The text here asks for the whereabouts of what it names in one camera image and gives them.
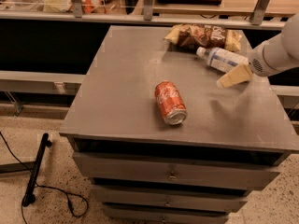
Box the middle grey drawer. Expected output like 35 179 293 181
92 185 247 213

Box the grey metal rail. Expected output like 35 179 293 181
0 71 85 95

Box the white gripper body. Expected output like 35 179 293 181
249 40 278 77

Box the black cable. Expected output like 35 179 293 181
0 131 90 224

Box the red cola can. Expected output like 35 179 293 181
154 80 188 125

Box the brown chip bag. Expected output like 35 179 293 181
164 24 241 52

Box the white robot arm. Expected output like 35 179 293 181
216 14 299 89

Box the grey drawer cabinet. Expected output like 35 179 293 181
59 24 299 224

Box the blue label plastic bottle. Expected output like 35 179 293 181
196 47 248 73

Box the grey drawer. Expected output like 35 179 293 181
103 203 228 224
73 152 280 190
92 185 247 213

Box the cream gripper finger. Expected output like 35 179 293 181
216 63 253 89

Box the bottom grey drawer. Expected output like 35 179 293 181
103 203 228 224

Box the black stand leg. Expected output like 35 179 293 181
21 133 52 207

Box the top grey drawer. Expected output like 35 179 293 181
73 152 280 190

